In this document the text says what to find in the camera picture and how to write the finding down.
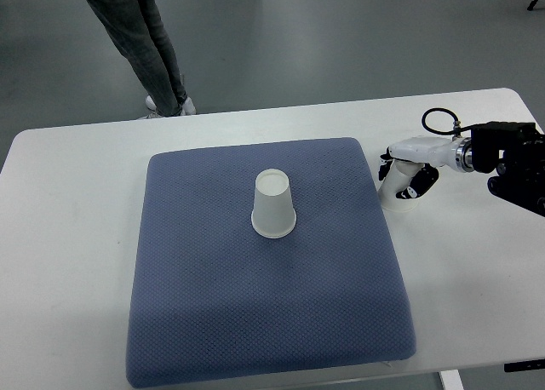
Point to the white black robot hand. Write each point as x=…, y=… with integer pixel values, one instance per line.
x=433, y=153

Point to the white paper cup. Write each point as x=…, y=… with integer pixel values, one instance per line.
x=397, y=179
x=273, y=214

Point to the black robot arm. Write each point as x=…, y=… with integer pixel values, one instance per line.
x=515, y=152

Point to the white paper cup on cushion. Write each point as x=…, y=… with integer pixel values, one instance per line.
x=273, y=214

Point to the white table leg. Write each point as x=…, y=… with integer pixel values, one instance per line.
x=451, y=380

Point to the black table control panel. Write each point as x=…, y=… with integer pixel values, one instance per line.
x=528, y=365

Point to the blue textured foam cushion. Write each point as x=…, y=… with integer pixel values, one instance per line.
x=213, y=299

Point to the person in grey jeans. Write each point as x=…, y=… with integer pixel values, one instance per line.
x=137, y=31

